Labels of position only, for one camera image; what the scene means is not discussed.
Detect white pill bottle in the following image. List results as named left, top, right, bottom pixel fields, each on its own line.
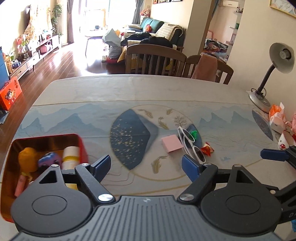
left=62, top=146, right=80, bottom=170

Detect purple toy figure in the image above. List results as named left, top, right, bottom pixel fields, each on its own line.
left=38, top=152, right=62, bottom=168

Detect pink eraser block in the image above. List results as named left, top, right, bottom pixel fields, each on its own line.
left=161, top=135, right=183, bottom=153

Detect orange mandarin fruit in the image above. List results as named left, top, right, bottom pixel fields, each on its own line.
left=18, top=147, right=39, bottom=173

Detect pink tube toy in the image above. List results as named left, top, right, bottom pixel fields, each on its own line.
left=15, top=173, right=28, bottom=197

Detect red candy wrapper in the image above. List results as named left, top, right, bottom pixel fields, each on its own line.
left=200, top=142, right=214, bottom=157

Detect orange white snack packet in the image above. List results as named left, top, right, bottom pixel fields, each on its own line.
left=269, top=102, right=286, bottom=134

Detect white round sunglasses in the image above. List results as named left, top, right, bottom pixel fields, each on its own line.
left=177, top=126, right=206, bottom=164

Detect green small toy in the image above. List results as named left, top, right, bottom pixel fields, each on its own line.
left=190, top=130, right=198, bottom=140

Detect red metal tin box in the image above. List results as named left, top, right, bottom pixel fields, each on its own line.
left=0, top=133, right=89, bottom=224

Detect printed landscape table mat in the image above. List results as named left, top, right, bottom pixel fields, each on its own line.
left=15, top=101, right=278, bottom=195

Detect grey desk lamp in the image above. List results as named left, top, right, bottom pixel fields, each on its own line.
left=248, top=42, right=296, bottom=114

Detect pink towel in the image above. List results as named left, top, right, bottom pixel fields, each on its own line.
left=191, top=54, right=218, bottom=82

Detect wooden chair with pink cloth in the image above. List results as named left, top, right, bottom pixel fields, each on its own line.
left=182, top=54, right=234, bottom=85

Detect orange gift box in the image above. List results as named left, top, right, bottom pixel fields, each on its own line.
left=0, top=77, right=22, bottom=111

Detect dark cabinet with blue panel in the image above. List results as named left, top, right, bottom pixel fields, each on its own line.
left=0, top=47, right=10, bottom=89

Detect wooden dining chair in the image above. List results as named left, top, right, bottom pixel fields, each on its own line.
left=125, top=44, right=187, bottom=77

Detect low tv console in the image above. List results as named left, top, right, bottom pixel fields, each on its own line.
left=9, top=35, right=61, bottom=79

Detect teal sofa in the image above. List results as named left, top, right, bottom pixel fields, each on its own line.
left=125, top=17, right=185, bottom=47

